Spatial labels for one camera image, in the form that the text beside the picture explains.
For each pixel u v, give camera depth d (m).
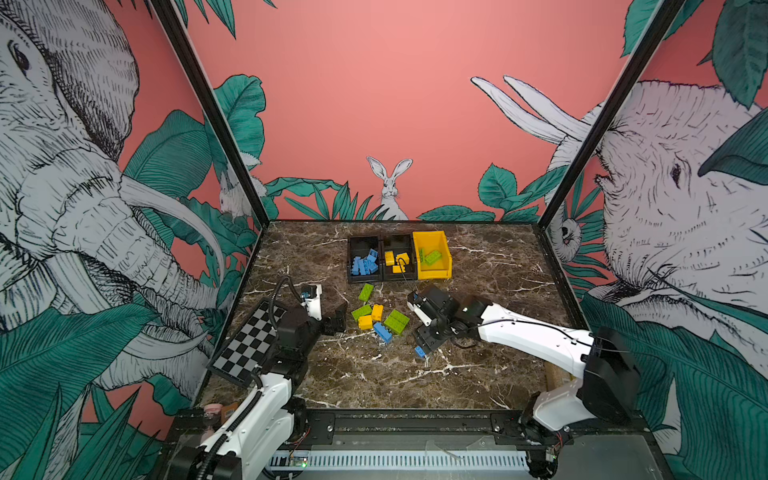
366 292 1.00
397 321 0.93
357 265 1.03
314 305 0.73
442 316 0.61
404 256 1.07
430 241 1.12
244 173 1.04
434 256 1.07
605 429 0.76
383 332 0.89
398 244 1.18
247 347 0.84
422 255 1.06
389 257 1.07
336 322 0.76
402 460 0.78
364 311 0.93
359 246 1.09
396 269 1.01
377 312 0.93
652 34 0.73
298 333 0.63
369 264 1.04
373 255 1.05
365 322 0.91
